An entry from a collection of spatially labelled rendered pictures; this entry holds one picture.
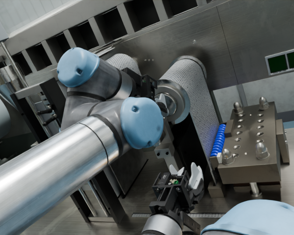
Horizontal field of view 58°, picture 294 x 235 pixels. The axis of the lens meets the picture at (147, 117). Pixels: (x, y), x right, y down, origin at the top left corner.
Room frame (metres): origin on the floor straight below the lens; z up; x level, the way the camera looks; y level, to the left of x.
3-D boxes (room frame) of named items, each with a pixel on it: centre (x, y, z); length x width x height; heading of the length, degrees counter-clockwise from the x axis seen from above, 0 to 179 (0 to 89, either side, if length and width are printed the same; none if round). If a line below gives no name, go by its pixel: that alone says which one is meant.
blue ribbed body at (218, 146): (0.81, -0.20, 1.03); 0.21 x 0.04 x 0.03; 149
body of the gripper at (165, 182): (0.49, 0.02, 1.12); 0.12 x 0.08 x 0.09; 149
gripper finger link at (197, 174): (0.57, -0.06, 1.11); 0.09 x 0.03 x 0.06; 140
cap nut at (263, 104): (0.91, -0.43, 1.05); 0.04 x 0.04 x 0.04
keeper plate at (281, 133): (0.76, -0.39, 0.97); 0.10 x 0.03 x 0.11; 149
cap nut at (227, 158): (0.68, -0.17, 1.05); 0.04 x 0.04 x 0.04
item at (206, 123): (0.83, -0.19, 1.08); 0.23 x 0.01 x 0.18; 149
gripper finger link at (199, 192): (0.53, -0.03, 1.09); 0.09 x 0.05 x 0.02; 140
